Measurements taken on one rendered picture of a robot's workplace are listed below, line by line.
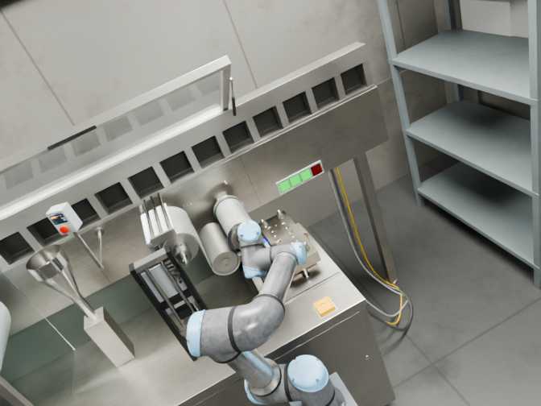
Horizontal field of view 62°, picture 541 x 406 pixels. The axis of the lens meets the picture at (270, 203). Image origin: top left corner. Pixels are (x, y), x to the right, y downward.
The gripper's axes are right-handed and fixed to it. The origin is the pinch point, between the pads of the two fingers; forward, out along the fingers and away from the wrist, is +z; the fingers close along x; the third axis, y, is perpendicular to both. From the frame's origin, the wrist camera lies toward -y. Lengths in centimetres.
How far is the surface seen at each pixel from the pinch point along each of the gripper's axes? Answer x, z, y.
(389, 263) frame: -79, 108, -46
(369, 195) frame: -78, 71, -2
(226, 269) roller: 13.7, 9.0, -3.8
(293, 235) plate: -20.9, 26.7, -3.8
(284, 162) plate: -34, 24, 29
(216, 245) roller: 12.9, 7.9, 7.3
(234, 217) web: 0.6, 3.5, 13.8
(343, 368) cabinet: -12, 27, -67
